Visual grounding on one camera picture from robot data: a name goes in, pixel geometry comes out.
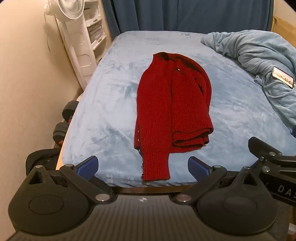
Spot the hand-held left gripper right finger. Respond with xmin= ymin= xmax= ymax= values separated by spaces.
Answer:
xmin=173 ymin=156 xmax=266 ymax=205

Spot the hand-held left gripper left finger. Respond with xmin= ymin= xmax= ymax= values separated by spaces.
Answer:
xmin=28 ymin=156 xmax=115 ymax=204

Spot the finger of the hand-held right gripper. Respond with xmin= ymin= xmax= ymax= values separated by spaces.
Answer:
xmin=248 ymin=136 xmax=283 ymax=163

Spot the red knit sweater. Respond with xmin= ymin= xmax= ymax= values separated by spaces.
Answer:
xmin=134 ymin=52 xmax=214 ymax=181

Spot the black dumbbell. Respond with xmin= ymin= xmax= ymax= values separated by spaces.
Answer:
xmin=53 ymin=122 xmax=70 ymax=146
xmin=62 ymin=101 xmax=79 ymax=121

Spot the black bag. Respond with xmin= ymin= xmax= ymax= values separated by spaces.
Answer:
xmin=25 ymin=148 xmax=62 ymax=176

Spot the bed with blue fleece sheet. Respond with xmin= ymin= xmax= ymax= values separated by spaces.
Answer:
xmin=55 ymin=30 xmax=296 ymax=194

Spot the smartphone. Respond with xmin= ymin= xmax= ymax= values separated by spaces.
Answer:
xmin=271 ymin=66 xmax=295 ymax=89

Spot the light blue fleece blanket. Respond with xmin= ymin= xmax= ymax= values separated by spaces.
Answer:
xmin=201 ymin=30 xmax=296 ymax=132

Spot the white plastic shelf unit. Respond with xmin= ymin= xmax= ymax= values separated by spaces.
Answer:
xmin=55 ymin=0 xmax=109 ymax=92

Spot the wooden headboard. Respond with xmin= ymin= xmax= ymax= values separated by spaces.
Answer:
xmin=272 ymin=16 xmax=296 ymax=45

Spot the row of thin books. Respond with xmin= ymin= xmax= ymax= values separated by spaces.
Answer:
xmin=88 ymin=23 xmax=102 ymax=43

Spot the dark blue curtain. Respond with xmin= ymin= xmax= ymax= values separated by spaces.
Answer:
xmin=102 ymin=0 xmax=274 ymax=41

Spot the white electric fan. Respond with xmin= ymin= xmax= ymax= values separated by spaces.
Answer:
xmin=44 ymin=0 xmax=85 ymax=22

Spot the white fan cable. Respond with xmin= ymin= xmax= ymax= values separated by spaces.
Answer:
xmin=45 ymin=14 xmax=51 ymax=53

